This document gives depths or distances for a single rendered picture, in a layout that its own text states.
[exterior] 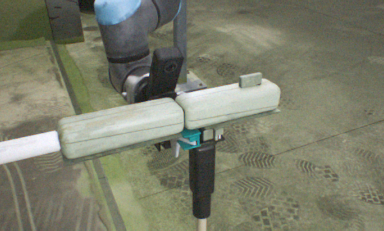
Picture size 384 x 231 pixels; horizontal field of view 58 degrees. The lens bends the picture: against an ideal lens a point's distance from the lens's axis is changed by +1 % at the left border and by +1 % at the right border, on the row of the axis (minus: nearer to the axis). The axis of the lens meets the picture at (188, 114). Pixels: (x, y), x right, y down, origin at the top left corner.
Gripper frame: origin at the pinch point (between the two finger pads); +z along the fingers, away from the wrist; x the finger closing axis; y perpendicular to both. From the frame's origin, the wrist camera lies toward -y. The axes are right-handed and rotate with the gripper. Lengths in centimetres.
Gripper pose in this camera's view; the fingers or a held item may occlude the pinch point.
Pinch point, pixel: (202, 131)
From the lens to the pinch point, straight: 48.4
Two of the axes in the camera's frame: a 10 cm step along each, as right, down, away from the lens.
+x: -9.0, 1.9, -4.0
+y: 0.0, 9.0, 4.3
